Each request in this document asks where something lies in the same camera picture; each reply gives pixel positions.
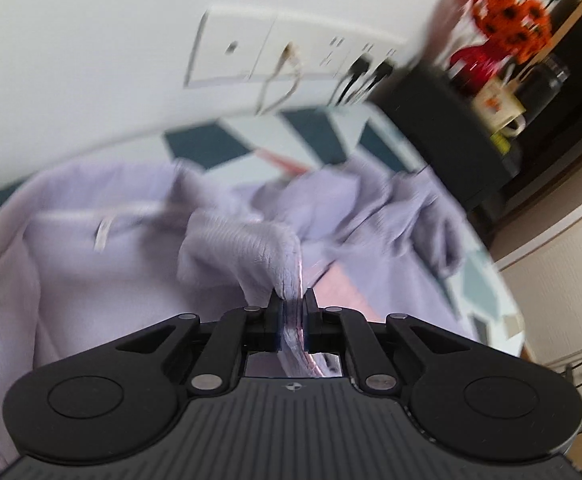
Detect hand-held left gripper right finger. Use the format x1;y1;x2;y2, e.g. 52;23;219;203
302;287;477;396

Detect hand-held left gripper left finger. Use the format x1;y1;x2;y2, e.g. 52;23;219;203
108;291;284;396

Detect lavender sweatshirt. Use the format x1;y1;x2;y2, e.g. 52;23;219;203
0;157;477;480

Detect geometric patterned tablecloth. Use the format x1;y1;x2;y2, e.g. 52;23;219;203
0;105;527;361

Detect black storage box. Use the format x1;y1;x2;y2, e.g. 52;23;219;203
366;60;522;213

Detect white power socket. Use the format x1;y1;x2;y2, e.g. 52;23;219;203
313;30;359;78
351;35;389;78
378;42;409;76

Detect cream printed mug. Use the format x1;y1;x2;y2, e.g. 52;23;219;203
474;77;528;137

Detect red vase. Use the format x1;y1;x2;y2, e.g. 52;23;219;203
448;45;502;86

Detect black tall container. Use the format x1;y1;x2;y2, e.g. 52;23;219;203
514;54;572;111

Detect orange artificial flowers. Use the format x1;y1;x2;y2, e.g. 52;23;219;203
471;0;558;61

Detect beige network cable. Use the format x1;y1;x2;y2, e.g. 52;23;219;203
256;44;304;113

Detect white network wall plate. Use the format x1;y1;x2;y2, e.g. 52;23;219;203
251;17;324;81

